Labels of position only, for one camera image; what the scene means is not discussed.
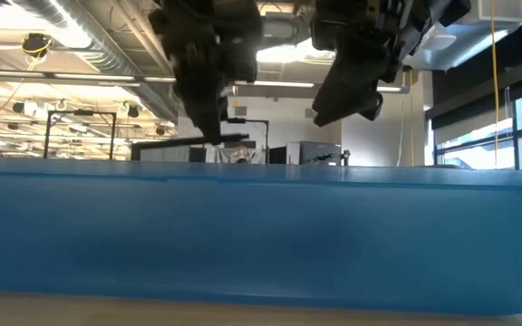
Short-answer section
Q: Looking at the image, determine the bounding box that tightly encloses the narrow black background frame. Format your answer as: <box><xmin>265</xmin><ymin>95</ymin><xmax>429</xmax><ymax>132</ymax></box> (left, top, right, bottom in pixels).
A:
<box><xmin>224</xmin><ymin>117</ymin><xmax>270</xmax><ymax>165</ymax></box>

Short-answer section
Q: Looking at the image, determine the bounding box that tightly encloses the yellow hanging cable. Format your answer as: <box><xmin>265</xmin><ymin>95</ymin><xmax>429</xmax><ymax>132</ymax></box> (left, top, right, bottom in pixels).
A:
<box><xmin>489</xmin><ymin>0</ymin><xmax>500</xmax><ymax>169</ymax></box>

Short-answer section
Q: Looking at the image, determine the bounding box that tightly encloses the long linear ceiling light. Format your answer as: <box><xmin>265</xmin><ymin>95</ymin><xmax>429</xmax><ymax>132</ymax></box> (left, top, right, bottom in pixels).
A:
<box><xmin>233</xmin><ymin>80</ymin><xmax>411</xmax><ymax>95</ymax></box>
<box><xmin>0</xmin><ymin>70</ymin><xmax>176</xmax><ymax>87</ymax></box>

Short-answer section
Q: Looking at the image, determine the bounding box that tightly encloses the blue plastic supply box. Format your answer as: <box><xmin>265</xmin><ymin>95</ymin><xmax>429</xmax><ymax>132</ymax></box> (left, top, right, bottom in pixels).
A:
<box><xmin>0</xmin><ymin>156</ymin><xmax>522</xmax><ymax>317</ymax></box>

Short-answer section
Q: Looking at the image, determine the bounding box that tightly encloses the silver ventilation duct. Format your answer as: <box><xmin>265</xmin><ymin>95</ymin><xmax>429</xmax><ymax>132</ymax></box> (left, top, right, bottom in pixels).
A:
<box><xmin>9</xmin><ymin>0</ymin><xmax>180</xmax><ymax>123</ymax></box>

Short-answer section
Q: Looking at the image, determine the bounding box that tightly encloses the black yellow ceiling cord reel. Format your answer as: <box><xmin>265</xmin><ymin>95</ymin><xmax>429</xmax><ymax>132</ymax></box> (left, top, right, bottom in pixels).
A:
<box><xmin>20</xmin><ymin>31</ymin><xmax>54</xmax><ymax>59</ymax></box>

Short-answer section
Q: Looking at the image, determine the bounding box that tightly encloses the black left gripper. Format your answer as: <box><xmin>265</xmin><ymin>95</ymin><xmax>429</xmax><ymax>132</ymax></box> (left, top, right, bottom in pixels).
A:
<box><xmin>148</xmin><ymin>0</ymin><xmax>264</xmax><ymax>147</ymax></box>

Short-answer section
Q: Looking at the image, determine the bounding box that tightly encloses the large window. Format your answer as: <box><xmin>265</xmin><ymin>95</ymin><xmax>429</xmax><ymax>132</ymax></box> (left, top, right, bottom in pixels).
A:
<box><xmin>432</xmin><ymin>85</ymin><xmax>522</xmax><ymax>180</ymax></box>

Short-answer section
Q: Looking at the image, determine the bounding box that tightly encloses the dark computer monitor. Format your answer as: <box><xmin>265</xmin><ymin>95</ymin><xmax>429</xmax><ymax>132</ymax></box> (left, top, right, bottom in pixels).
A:
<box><xmin>299</xmin><ymin>140</ymin><xmax>343</xmax><ymax>167</ymax></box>

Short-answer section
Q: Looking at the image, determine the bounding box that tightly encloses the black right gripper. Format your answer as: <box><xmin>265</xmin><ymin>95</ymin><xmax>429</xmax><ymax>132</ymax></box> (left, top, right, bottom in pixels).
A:
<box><xmin>310</xmin><ymin>0</ymin><xmax>415</xmax><ymax>129</ymax></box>

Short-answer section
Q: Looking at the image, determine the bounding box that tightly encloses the white ceiling unit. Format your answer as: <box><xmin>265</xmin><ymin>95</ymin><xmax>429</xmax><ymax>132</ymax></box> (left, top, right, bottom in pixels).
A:
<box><xmin>403</xmin><ymin>0</ymin><xmax>522</xmax><ymax>72</ymax></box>

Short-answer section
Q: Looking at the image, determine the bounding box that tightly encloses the wide black background frame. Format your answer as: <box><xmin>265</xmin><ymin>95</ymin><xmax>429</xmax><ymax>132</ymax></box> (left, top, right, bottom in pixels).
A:
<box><xmin>43</xmin><ymin>109</ymin><xmax>118</xmax><ymax>160</ymax></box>

